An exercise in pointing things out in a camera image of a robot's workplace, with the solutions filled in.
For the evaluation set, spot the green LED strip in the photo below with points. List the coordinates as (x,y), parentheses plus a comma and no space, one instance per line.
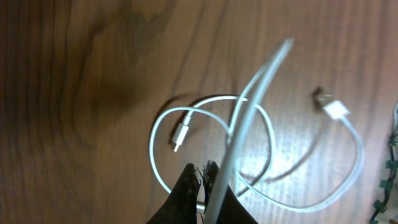
(387,185)

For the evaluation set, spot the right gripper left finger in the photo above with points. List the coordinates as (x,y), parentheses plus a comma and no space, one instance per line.
(181,205)

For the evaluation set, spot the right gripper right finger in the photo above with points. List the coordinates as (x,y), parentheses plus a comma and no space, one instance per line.
(232,212)

